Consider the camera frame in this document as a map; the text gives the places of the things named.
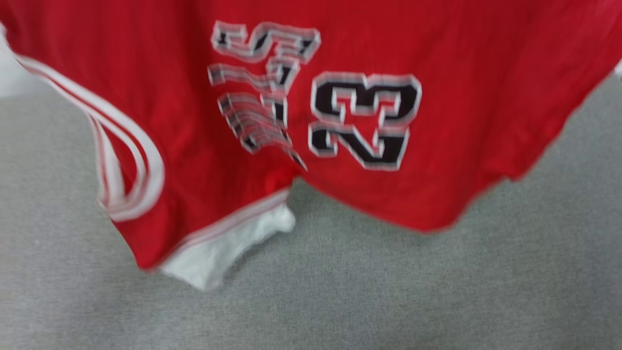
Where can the red and white jersey garment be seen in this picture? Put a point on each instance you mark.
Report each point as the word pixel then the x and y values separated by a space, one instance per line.
pixel 461 48

